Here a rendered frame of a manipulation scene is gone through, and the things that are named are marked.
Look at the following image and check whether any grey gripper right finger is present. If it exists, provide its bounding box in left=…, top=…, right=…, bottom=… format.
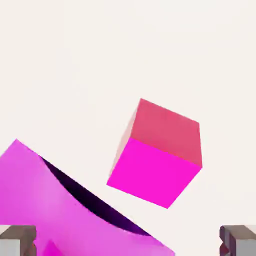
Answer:
left=219, top=225, right=256, bottom=256

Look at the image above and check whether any small magenta cube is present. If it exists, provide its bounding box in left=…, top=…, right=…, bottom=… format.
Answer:
left=106, top=97, right=203, bottom=209

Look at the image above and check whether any large violet box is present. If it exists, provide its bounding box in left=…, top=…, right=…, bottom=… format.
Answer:
left=0, top=138, right=176, bottom=256

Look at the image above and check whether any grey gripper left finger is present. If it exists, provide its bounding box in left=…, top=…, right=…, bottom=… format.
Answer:
left=0, top=225, right=37, bottom=256

